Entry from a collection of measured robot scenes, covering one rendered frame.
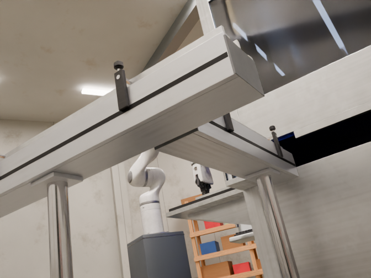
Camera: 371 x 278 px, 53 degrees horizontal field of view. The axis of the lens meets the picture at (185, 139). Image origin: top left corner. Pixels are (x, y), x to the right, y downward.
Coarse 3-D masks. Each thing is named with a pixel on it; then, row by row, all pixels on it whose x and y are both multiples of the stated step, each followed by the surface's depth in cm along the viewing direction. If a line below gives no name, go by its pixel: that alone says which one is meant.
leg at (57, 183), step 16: (48, 176) 89; (64, 176) 90; (48, 192) 91; (64, 192) 91; (48, 208) 89; (64, 208) 89; (48, 224) 88; (64, 224) 87; (64, 240) 86; (64, 256) 84; (64, 272) 83
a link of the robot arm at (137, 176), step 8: (144, 152) 218; (152, 152) 217; (144, 160) 217; (152, 160) 219; (136, 168) 218; (144, 168) 217; (128, 176) 220; (136, 176) 216; (144, 176) 218; (136, 184) 218; (144, 184) 220
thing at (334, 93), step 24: (312, 72) 142; (336, 72) 137; (360, 72) 132; (288, 96) 146; (312, 96) 140; (336, 96) 135; (360, 96) 130; (240, 120) 155; (264, 120) 149; (288, 120) 143; (312, 120) 138; (336, 120) 133
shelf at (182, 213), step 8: (232, 192) 151; (240, 192) 149; (208, 200) 157; (216, 200) 155; (224, 200) 157; (184, 208) 163; (192, 208) 161; (200, 208) 164; (168, 216) 167; (176, 216) 170; (184, 216) 173
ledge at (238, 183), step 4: (228, 180) 137; (232, 180) 136; (236, 180) 135; (240, 180) 134; (244, 180) 134; (248, 180) 135; (228, 184) 136; (232, 184) 136; (236, 184) 137; (240, 184) 138; (244, 184) 139; (248, 184) 140; (252, 184) 141; (256, 184) 142; (236, 188) 142; (240, 188) 143; (244, 188) 144
